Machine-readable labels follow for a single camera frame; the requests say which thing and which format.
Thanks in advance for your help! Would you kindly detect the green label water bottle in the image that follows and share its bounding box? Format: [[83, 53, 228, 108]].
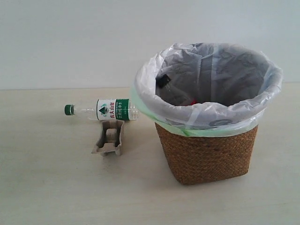
[[64, 98, 140, 121]]

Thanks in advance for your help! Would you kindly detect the red label clear bottle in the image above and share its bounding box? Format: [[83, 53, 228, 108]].
[[156, 74, 196, 106]]

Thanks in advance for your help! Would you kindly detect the grey cardboard pulp tray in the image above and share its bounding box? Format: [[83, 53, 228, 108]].
[[91, 120, 125, 157]]

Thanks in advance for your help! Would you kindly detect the woven wicker waste basket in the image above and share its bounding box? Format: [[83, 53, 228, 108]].
[[155, 124, 258, 185]]

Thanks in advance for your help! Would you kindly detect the white and green bin liner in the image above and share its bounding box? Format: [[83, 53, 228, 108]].
[[131, 43, 283, 137]]

